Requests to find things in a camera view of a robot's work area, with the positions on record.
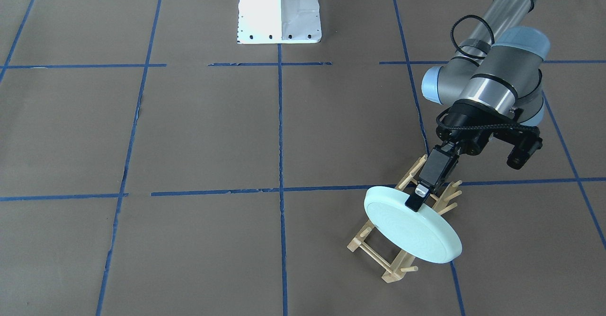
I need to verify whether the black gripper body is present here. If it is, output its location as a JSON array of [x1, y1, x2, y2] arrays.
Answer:
[[436, 101, 540, 156]]

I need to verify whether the light green plate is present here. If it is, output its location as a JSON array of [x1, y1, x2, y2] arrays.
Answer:
[[364, 186, 463, 263]]

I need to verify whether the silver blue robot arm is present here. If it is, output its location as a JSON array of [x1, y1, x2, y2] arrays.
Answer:
[[405, 0, 551, 212]]

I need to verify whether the wooden plate rack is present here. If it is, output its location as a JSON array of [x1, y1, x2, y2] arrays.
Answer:
[[347, 155, 462, 283]]

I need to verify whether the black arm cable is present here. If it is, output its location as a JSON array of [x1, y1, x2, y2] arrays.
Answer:
[[436, 14, 540, 132]]

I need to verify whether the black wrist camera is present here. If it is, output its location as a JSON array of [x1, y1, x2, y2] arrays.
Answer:
[[506, 133, 543, 170]]

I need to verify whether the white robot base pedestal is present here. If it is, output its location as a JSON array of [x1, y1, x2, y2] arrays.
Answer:
[[237, 0, 322, 44]]

